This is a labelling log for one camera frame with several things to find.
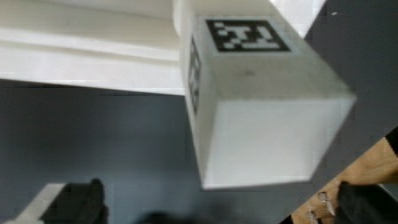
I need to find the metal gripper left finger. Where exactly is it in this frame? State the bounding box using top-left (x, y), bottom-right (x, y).
top-left (5, 179), bottom-right (108, 224)

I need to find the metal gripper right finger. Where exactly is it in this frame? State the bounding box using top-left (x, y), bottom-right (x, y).
top-left (334, 182), bottom-right (398, 224)

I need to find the white leg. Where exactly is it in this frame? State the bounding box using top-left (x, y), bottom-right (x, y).
top-left (172, 0), bottom-right (355, 189)

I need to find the white square tabletop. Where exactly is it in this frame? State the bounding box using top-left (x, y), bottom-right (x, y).
top-left (0, 0), bottom-right (325, 95)

